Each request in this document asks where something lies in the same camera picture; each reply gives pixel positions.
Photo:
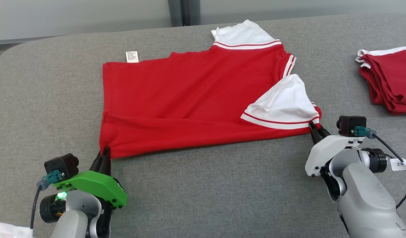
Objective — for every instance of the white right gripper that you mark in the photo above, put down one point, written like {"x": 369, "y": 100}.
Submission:
{"x": 321, "y": 155}

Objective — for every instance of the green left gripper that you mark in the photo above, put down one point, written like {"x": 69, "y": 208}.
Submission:
{"x": 97, "y": 185}

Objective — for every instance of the red white basketball shorts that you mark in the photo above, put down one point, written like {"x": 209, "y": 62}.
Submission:
{"x": 394, "y": 79}

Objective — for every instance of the red white jersey shirt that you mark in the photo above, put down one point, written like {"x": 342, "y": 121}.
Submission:
{"x": 189, "y": 96}

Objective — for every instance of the white crinkled plastic bag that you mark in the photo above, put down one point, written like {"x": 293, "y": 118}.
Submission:
{"x": 8, "y": 231}

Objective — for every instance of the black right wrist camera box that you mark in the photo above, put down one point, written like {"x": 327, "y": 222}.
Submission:
{"x": 351, "y": 125}

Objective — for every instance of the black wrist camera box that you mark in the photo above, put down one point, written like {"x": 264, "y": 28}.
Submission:
{"x": 62, "y": 165}
{"x": 351, "y": 125}

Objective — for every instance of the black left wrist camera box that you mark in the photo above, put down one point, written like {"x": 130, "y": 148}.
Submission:
{"x": 62, "y": 165}

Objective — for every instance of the grey metal frame post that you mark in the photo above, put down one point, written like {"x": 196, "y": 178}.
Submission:
{"x": 184, "y": 11}

